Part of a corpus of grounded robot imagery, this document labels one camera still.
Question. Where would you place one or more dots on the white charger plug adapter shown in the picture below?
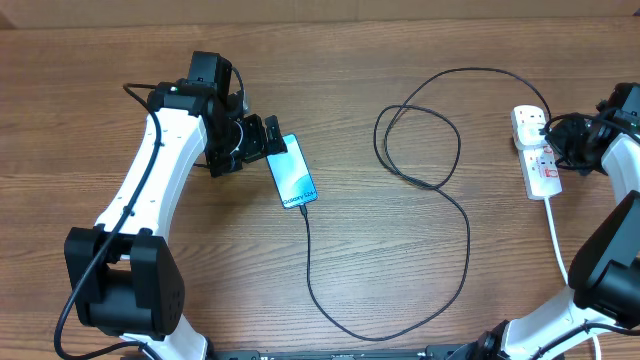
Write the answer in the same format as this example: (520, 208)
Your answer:
(529, 136)

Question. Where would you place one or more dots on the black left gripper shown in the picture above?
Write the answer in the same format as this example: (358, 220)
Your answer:
(257, 143)

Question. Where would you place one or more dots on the white power strip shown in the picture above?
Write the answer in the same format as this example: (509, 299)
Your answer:
(541, 175)

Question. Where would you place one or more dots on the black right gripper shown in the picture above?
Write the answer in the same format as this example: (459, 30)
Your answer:
(557, 137)

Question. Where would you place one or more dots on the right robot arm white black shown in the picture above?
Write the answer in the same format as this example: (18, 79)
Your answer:
(602, 290)

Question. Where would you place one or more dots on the blue Samsung Galaxy smartphone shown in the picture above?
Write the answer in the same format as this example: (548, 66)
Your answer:
(291, 175)

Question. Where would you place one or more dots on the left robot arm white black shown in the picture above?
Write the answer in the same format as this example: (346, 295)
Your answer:
(124, 279)

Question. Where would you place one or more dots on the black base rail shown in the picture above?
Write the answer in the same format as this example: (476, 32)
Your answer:
(431, 352)

